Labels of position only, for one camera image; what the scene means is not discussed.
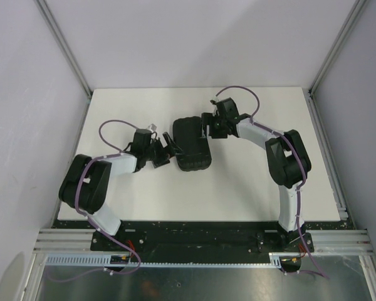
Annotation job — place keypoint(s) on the left aluminium frame post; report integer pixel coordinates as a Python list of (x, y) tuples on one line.
[(52, 24)]

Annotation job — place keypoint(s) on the black plastic tool case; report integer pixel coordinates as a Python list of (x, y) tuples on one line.
[(194, 153)]

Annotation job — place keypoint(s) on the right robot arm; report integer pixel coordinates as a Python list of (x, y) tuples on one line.
[(287, 159)]

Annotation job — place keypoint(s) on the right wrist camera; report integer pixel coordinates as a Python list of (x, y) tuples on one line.
[(215, 101)]

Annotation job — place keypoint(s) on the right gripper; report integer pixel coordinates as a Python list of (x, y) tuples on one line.
[(208, 120)]

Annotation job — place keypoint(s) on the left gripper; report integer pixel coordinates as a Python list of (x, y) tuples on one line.
[(172, 149)]

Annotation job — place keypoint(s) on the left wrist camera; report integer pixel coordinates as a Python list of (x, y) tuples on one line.
[(152, 128)]

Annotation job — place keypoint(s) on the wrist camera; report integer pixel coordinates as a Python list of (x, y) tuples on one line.
[(215, 101), (152, 128)]

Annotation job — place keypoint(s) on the aluminium frame post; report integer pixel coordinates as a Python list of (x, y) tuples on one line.
[(52, 24), (344, 33)]

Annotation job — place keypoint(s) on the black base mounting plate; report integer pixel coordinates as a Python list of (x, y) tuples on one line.
[(214, 240)]

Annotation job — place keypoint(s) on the grey slotted cable duct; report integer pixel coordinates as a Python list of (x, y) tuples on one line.
[(118, 261)]

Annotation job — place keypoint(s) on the right aluminium frame post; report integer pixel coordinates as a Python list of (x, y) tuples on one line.
[(344, 33)]

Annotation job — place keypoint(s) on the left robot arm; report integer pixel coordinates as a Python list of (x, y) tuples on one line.
[(85, 185)]

